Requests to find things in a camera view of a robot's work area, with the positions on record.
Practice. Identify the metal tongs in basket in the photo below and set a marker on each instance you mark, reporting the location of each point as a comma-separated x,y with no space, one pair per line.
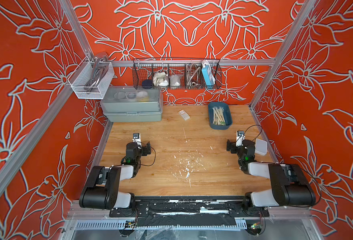
98,72

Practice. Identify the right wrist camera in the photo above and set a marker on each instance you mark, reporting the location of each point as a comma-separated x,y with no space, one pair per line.
240,136

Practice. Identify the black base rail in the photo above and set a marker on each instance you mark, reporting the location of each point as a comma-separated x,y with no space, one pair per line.
191,211

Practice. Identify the white square pad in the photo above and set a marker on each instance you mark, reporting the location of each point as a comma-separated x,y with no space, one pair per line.
260,147

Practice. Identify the black wire wall basket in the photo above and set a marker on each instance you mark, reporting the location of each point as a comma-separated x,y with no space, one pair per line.
144,69

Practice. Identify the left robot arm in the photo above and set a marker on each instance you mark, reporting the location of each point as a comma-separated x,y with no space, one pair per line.
101,190

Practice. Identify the white wire wall basket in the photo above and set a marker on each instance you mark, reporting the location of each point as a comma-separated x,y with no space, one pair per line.
82,75

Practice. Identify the blue plastic storage box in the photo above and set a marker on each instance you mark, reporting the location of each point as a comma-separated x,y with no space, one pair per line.
227,115

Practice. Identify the small white labelled box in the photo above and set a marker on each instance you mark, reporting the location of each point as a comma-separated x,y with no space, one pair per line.
184,115

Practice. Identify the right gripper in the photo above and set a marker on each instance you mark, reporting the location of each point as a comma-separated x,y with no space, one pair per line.
233,147

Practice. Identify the white crumpled bag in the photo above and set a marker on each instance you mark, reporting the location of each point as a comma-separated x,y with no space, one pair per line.
160,79

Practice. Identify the grey lidded storage container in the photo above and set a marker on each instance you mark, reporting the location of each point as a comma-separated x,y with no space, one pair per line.
129,105

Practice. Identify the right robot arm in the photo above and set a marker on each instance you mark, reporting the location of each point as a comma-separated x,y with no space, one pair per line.
288,185

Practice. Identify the light blue carton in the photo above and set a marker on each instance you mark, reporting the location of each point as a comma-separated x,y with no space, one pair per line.
207,74

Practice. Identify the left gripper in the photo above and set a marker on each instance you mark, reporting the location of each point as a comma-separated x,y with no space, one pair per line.
145,151

